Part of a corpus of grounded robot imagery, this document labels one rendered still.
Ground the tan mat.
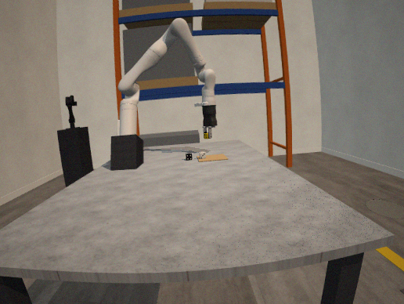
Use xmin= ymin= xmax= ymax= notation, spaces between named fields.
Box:
xmin=197 ymin=154 xmax=228 ymax=162

